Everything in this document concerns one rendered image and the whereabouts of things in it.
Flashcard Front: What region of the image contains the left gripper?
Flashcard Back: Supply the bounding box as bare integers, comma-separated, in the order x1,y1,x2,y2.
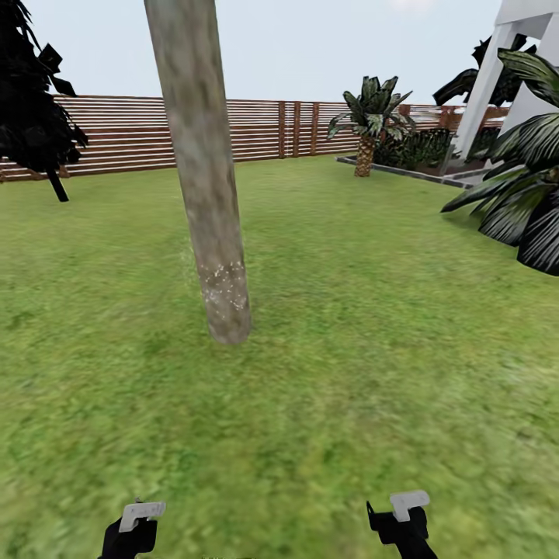
101,519,158,559

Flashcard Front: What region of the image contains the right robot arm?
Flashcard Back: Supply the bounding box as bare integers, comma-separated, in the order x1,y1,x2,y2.
366,490,439,559

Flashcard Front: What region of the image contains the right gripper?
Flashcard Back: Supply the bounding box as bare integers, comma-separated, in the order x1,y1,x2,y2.
366,501,429,559

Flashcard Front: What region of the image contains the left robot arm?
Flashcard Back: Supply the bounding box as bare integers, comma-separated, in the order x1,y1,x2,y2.
98,502,166,559

